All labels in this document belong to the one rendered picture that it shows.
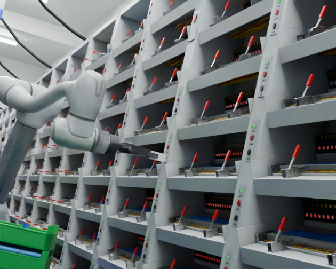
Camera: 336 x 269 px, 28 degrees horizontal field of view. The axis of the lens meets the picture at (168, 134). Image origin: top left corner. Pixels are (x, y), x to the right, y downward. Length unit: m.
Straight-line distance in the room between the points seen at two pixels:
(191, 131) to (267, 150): 0.57
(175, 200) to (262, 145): 0.72
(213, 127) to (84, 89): 0.49
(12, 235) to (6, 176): 0.91
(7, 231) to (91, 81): 0.61
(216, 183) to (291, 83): 0.40
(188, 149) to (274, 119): 0.75
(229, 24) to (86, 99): 0.56
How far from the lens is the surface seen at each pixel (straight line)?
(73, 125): 2.41
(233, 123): 2.08
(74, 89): 2.41
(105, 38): 4.61
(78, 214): 3.79
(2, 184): 3.04
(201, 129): 2.31
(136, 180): 2.87
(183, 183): 2.36
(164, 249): 2.52
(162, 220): 2.51
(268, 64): 1.96
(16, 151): 3.00
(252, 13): 2.21
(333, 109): 1.62
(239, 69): 2.16
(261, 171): 1.88
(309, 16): 2.01
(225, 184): 2.04
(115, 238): 3.19
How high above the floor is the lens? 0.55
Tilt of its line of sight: 8 degrees up
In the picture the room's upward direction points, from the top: 12 degrees clockwise
